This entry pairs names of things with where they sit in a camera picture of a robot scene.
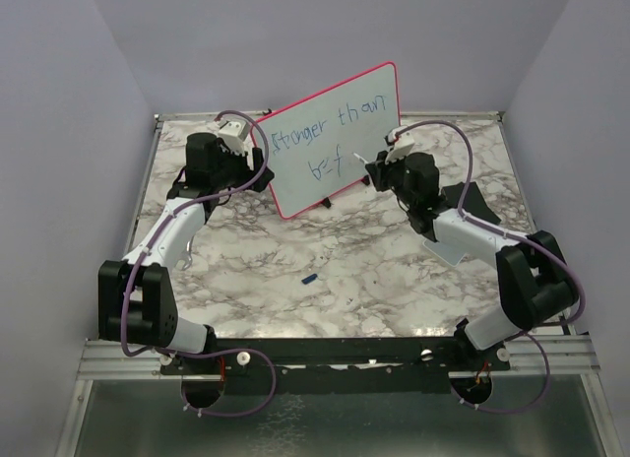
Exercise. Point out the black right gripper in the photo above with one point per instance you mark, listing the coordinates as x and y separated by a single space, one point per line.
379 170

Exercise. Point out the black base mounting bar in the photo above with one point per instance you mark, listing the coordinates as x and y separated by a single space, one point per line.
353 366

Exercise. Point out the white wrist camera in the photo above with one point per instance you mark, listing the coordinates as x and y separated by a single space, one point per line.
234 135
400 142

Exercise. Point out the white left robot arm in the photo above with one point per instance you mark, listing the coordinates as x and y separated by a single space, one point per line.
136 303

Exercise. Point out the pink framed whiteboard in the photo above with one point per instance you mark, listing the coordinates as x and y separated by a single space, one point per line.
312 140

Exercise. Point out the white grey small box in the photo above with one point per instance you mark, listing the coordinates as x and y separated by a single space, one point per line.
447 254

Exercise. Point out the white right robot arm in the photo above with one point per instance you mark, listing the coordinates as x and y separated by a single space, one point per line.
534 285

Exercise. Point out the black network switch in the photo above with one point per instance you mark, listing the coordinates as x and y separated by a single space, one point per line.
474 202

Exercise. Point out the white blue whiteboard marker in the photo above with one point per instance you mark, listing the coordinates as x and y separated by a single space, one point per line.
361 158

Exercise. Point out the aluminium front rail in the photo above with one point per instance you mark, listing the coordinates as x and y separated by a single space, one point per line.
102 360

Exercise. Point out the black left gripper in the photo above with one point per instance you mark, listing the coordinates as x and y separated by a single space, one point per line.
247 173

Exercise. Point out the black whiteboard stand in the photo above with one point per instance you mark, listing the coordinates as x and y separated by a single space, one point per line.
327 202

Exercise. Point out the silver open-end wrench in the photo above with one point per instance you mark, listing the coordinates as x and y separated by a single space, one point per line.
186 260

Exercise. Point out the blue marker cap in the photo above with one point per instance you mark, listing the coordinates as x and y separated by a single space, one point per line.
309 279

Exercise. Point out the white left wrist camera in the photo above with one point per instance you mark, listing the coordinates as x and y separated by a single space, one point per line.
234 135

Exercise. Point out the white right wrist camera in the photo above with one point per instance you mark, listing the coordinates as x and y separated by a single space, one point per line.
400 142

